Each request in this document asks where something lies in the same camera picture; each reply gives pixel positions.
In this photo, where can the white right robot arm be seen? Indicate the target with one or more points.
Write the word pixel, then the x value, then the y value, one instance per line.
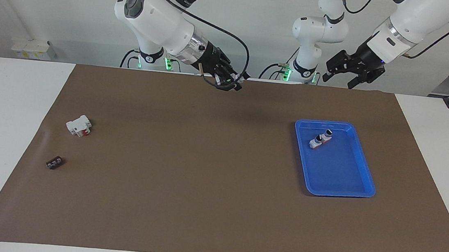
pixel 156 16

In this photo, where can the small dark electronic component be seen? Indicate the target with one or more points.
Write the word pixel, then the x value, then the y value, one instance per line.
pixel 54 162

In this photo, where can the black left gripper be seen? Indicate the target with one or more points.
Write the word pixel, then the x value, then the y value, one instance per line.
pixel 369 59

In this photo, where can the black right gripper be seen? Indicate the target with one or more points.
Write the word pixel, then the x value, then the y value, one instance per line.
pixel 214 61

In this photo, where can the white box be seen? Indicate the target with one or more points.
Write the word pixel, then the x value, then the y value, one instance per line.
pixel 32 48

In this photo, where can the brown table mat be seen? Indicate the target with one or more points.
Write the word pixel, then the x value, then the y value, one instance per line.
pixel 203 173

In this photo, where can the blue plastic tray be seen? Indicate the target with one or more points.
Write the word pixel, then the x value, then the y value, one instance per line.
pixel 337 170

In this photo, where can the white red circuit breaker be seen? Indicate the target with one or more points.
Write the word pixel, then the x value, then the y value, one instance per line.
pixel 79 125

